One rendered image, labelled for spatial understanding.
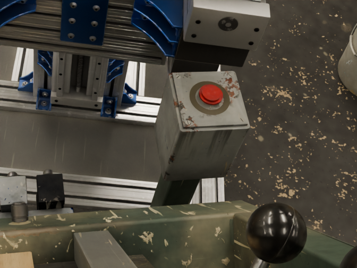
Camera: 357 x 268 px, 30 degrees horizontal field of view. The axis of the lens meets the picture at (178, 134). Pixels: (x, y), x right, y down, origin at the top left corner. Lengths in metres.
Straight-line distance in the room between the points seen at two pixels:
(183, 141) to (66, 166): 0.78
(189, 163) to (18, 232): 0.34
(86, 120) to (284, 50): 0.91
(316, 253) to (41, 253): 0.40
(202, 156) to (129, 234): 0.23
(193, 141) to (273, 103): 1.27
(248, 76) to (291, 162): 0.36
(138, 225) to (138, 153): 0.89
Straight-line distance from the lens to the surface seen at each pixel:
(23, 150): 1.85
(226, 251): 1.03
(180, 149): 1.10
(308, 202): 2.18
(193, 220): 1.01
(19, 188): 1.16
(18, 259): 0.93
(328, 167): 2.27
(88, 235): 0.95
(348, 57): 2.45
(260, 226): 0.41
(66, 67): 1.68
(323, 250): 0.78
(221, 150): 1.13
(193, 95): 1.09
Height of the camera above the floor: 1.79
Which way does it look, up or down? 55 degrees down
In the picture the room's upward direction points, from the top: 19 degrees clockwise
